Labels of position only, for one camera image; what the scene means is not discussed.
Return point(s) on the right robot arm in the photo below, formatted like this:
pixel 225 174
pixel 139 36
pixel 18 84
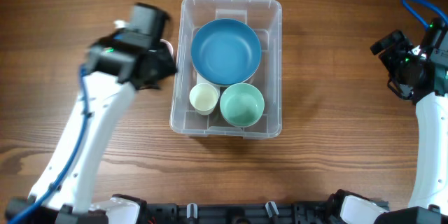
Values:
pixel 428 203

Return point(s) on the cream plastic cup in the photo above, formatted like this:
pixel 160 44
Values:
pixel 204 98

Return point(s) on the mint green bowl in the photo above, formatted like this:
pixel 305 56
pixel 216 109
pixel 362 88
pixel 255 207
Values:
pixel 242 105

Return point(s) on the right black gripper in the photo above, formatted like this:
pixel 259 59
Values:
pixel 386 59

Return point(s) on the cream large bowl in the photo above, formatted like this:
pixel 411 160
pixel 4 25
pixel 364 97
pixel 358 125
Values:
pixel 210 81

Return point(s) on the clear plastic storage container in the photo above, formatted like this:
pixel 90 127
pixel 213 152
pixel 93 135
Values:
pixel 265 18

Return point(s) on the dark blue bowl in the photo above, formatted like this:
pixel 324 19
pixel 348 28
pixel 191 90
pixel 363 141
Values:
pixel 226 51

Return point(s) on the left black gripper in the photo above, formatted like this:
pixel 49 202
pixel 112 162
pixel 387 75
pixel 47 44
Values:
pixel 172 68

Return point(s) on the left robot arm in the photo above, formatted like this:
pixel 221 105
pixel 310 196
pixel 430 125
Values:
pixel 133 58

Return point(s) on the pink plastic cup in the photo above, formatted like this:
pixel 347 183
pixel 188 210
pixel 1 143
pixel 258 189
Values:
pixel 169 46

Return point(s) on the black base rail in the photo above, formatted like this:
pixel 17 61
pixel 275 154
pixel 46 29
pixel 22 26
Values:
pixel 267 213

